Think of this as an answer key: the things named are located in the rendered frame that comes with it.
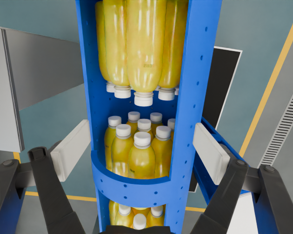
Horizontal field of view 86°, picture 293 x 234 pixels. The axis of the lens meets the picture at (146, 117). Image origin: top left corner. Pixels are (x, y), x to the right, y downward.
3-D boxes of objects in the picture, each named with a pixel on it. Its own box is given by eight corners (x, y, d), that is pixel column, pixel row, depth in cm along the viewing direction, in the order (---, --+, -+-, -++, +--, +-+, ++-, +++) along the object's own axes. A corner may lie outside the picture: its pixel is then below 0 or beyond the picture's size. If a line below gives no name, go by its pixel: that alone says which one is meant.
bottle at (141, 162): (139, 185, 48) (140, 131, 42) (157, 198, 44) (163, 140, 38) (122, 200, 43) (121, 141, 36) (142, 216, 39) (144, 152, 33)
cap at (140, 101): (150, 93, 35) (150, 100, 36) (133, 93, 35) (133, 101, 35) (154, 97, 32) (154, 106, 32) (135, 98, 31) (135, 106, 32)
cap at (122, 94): (110, 88, 37) (111, 96, 37) (123, 91, 35) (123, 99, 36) (121, 86, 40) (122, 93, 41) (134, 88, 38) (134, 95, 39)
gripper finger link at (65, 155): (64, 182, 13) (56, 182, 13) (91, 141, 20) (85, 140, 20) (58, 152, 12) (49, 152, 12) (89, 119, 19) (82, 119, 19)
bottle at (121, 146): (140, 184, 49) (142, 131, 43) (126, 199, 44) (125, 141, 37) (123, 175, 53) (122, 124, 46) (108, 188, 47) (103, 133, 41)
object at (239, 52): (149, 178, 187) (149, 188, 173) (175, 41, 134) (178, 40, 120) (191, 183, 190) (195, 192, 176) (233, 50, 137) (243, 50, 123)
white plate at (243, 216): (301, 210, 62) (298, 207, 64) (250, 182, 57) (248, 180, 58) (251, 248, 71) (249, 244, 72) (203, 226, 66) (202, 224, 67)
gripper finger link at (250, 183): (240, 179, 11) (281, 180, 11) (212, 143, 16) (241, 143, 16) (235, 195, 12) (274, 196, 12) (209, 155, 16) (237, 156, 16)
